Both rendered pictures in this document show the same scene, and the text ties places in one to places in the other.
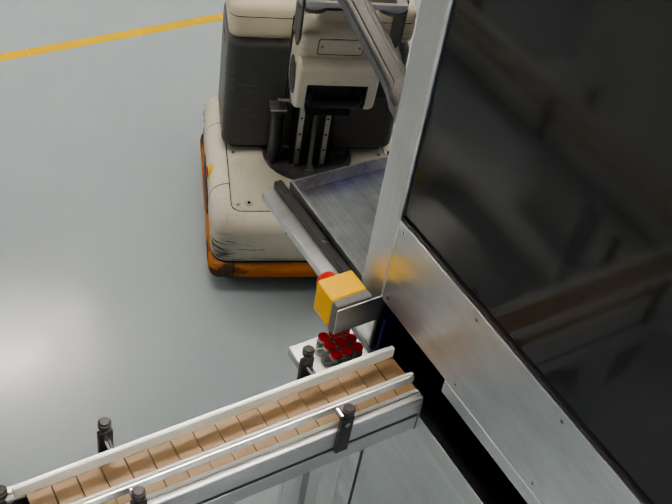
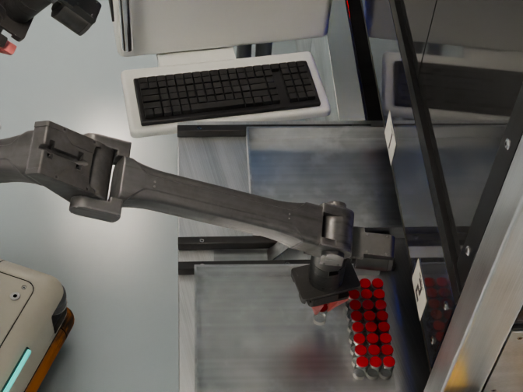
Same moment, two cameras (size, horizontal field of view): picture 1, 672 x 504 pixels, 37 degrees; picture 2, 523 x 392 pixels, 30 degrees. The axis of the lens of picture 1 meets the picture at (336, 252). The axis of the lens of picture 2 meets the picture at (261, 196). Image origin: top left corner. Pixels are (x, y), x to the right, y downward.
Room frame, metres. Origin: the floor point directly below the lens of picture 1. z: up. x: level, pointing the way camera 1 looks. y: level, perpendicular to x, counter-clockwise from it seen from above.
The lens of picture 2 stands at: (1.19, 0.73, 2.36)
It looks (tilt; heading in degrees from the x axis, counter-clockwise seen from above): 51 degrees down; 300
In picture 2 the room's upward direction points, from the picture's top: 5 degrees clockwise
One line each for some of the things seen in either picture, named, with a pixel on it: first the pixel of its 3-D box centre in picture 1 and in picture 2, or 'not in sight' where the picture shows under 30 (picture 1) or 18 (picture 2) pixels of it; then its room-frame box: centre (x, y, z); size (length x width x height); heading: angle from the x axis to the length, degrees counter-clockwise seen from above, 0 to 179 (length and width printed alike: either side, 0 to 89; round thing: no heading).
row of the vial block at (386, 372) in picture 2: not in sight; (380, 327); (1.45, -0.18, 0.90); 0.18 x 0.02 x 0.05; 127
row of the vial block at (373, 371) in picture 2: not in sight; (368, 327); (1.47, -0.16, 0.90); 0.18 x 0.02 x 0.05; 127
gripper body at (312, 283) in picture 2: not in sight; (326, 271); (1.55, -0.13, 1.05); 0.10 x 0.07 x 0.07; 51
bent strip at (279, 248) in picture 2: not in sight; (252, 248); (1.73, -0.18, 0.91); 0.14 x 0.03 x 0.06; 36
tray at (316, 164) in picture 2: not in sight; (335, 180); (1.69, -0.42, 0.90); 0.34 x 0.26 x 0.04; 37
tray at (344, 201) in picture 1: (383, 222); (292, 330); (1.57, -0.09, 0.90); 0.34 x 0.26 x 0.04; 37
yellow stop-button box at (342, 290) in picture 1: (341, 301); not in sight; (1.24, -0.03, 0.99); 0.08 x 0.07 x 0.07; 37
